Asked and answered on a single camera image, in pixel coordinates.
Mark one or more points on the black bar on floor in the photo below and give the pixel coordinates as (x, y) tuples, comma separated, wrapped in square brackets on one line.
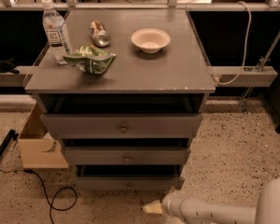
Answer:
[(11, 136)]

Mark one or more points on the grey bottom drawer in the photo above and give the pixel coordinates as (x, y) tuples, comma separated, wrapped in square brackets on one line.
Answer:
[(134, 177)]

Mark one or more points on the crushed metal can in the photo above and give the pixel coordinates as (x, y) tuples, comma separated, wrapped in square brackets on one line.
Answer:
[(99, 35)]

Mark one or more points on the grey middle drawer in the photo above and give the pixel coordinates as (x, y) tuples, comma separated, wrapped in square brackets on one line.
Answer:
[(126, 155)]

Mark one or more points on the clear plastic water bottle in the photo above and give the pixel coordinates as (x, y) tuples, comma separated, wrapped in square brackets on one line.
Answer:
[(56, 32)]

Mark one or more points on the green chip bag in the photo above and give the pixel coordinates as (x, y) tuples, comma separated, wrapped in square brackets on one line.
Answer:
[(90, 59)]

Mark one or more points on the grey top drawer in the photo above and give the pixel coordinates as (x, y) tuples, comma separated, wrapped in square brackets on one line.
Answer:
[(67, 126)]

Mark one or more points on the white paper bowl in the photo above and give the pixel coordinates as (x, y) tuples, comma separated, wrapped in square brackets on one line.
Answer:
[(150, 40)]

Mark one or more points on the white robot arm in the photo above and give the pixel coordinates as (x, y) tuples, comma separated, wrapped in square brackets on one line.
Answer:
[(194, 211)]

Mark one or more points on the grey drawer cabinet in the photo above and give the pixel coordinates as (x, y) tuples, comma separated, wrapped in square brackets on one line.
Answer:
[(174, 80)]

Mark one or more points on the cardboard box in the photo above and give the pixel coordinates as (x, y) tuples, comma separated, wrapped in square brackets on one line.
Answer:
[(38, 149)]

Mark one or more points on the grey drawer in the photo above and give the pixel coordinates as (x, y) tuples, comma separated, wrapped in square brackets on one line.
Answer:
[(67, 126), (126, 155), (134, 177)]

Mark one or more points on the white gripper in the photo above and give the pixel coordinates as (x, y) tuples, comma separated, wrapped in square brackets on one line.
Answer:
[(170, 203)]

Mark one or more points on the black object on rail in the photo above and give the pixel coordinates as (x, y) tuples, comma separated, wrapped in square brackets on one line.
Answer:
[(7, 66)]

